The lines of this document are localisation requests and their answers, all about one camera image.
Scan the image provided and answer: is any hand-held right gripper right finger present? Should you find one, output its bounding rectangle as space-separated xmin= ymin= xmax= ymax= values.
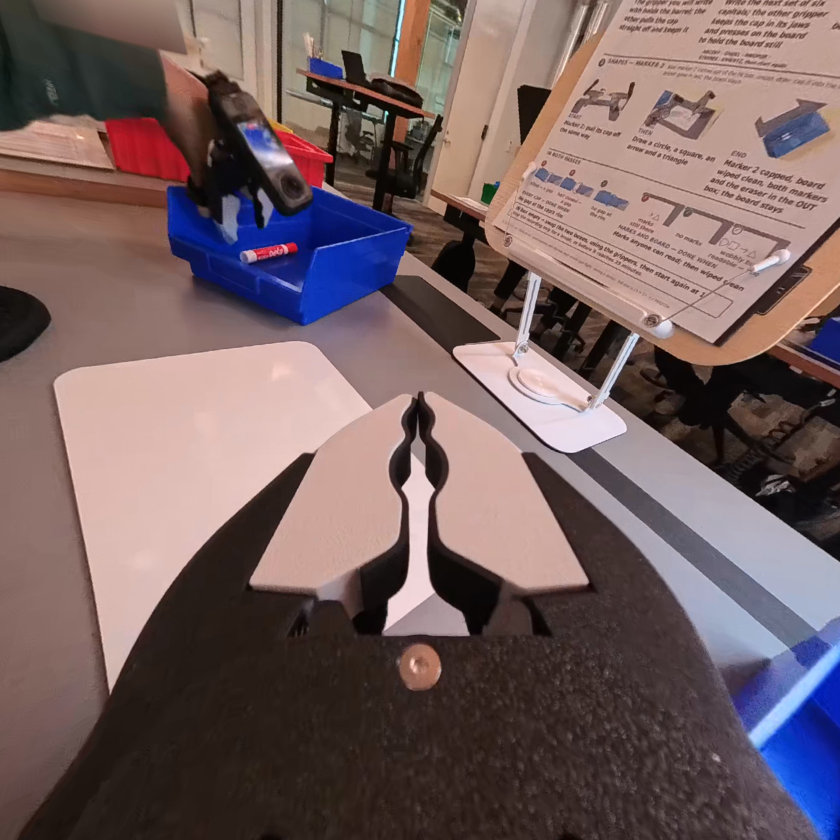
xmin=419 ymin=391 xmax=591 ymax=636

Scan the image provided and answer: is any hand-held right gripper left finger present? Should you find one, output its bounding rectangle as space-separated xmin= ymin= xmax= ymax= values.
xmin=248 ymin=392 xmax=420 ymax=636

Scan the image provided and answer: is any red whiteboard marker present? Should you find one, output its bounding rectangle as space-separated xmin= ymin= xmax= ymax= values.
xmin=239 ymin=241 xmax=299 ymax=265

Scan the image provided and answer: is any blue plastic bin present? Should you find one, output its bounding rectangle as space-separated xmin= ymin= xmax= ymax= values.
xmin=730 ymin=617 xmax=840 ymax=840
xmin=167 ymin=184 xmax=414 ymax=327

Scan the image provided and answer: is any small white whiteboard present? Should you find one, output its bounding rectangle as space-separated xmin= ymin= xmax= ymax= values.
xmin=54 ymin=341 xmax=437 ymax=690

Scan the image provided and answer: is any person's left hand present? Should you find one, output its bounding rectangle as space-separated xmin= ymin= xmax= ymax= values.
xmin=161 ymin=56 xmax=217 ymax=188

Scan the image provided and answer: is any red plastic bin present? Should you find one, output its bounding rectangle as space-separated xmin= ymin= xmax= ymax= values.
xmin=105 ymin=117 xmax=333 ymax=188

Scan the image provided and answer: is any wooden standing desk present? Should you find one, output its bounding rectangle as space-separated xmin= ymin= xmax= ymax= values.
xmin=297 ymin=67 xmax=437 ymax=214

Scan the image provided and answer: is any black office chair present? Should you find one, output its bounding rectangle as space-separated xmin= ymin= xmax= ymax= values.
xmin=432 ymin=238 xmax=478 ymax=294
xmin=366 ymin=115 xmax=445 ymax=214

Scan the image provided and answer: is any wooden side desk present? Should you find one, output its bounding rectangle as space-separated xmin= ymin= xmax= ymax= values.
xmin=430 ymin=189 xmax=492 ymax=224

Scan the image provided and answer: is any black desk mat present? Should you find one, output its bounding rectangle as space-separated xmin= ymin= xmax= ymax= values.
xmin=381 ymin=276 xmax=501 ymax=349

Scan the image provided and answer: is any white door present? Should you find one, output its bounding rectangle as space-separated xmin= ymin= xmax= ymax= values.
xmin=459 ymin=0 xmax=536 ymax=198

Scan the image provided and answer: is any printed instruction sheet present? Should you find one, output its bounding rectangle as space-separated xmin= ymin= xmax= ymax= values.
xmin=492 ymin=0 xmax=840 ymax=345

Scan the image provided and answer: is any wooden support post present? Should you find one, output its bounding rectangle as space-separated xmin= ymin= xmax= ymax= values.
xmin=394 ymin=0 xmax=432 ymax=83

